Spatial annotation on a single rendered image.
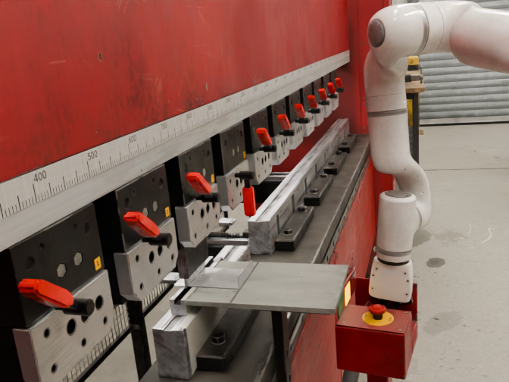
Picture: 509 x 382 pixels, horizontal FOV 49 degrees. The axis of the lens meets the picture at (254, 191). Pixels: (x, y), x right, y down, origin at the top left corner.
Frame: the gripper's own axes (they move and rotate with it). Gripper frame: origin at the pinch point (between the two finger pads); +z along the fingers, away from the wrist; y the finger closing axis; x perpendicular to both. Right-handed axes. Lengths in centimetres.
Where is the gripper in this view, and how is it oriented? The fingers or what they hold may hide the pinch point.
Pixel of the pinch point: (388, 314)
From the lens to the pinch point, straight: 148.0
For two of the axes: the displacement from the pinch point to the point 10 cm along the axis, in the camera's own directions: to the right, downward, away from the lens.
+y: 9.2, 1.1, -3.8
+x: 4.0, -2.8, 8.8
